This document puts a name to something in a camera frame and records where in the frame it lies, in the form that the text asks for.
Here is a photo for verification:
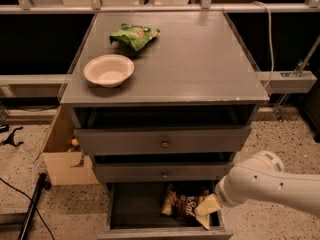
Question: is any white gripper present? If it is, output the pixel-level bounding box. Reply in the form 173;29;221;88
195;176;245;217

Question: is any brown chip bag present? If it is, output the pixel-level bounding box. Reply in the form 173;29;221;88
161;184;210;230

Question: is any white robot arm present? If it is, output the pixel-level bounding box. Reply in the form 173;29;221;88
195;151;320;217

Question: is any grey middle drawer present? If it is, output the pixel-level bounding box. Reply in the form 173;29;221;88
93;162;233;183

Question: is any grey drawer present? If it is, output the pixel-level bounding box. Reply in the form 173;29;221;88
74;126;251;155
97;181;232;240
93;162;233;183

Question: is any grey top drawer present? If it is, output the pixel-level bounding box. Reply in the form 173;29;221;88
74;126;251;155

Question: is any grey bottom drawer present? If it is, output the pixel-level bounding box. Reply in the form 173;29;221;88
97;181;232;240

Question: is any grey drawer cabinet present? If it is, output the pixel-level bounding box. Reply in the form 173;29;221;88
59;10;270;185

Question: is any green chip bag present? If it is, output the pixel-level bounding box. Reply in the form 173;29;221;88
109;23;160;51

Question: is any cardboard box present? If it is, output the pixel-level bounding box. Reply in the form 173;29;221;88
39;106;98;185

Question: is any orange ball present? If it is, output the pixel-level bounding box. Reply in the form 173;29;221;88
71;138;79;147

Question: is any white paper bowl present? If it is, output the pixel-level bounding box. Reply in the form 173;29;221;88
83;54;134;87

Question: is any black metal bar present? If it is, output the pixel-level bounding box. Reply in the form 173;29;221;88
18;173;47;240

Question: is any black clamp tool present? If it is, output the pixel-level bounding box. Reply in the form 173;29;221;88
0;127;23;147

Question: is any white cable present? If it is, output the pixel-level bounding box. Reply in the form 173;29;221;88
253;1;276;88

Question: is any metal rail frame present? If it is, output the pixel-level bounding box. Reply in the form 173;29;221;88
0;0;320;98

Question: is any black floor cable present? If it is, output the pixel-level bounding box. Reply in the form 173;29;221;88
0;176;56;240

